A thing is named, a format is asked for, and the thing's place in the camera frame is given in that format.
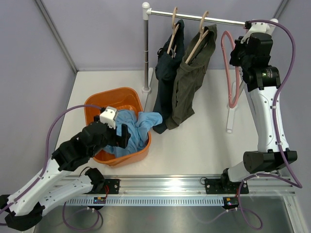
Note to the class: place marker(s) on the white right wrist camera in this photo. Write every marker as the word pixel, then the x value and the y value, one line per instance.
pixel 257 27

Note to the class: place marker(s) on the white slotted cable duct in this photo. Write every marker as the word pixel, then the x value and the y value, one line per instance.
pixel 146 201

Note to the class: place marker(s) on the pink plastic hanger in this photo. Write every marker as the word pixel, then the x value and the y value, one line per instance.
pixel 240 84

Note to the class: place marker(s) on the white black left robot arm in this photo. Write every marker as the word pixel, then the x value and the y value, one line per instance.
pixel 26 207

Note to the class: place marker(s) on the olive green shorts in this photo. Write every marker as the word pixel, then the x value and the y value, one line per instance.
pixel 190 76

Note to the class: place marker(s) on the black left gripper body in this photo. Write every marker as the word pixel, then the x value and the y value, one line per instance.
pixel 111 137

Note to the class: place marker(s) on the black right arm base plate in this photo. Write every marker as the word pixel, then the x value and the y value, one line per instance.
pixel 215 186

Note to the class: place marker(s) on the light blue shorts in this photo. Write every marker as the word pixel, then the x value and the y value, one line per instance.
pixel 138 126

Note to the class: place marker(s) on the orange plastic laundry basket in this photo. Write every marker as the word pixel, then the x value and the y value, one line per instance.
pixel 119 98

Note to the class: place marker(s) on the navy blue shorts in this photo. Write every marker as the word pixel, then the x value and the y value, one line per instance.
pixel 165 72

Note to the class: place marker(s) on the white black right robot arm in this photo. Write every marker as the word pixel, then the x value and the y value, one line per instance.
pixel 263 84

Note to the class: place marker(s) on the beige hanger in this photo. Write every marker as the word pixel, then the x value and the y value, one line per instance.
pixel 202 35
pixel 175 27

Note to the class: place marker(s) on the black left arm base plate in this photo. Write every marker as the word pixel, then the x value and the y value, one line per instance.
pixel 110 185

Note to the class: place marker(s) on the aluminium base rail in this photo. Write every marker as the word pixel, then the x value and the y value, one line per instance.
pixel 194 186

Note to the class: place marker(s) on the metal clothes rack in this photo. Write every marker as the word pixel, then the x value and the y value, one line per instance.
pixel 180 73

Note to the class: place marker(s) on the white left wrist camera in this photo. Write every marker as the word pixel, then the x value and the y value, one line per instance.
pixel 108 116

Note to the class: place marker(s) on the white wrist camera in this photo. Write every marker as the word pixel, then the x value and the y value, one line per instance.
pixel 257 27
pixel 108 116

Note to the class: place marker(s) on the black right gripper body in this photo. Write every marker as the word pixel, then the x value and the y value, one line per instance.
pixel 239 58

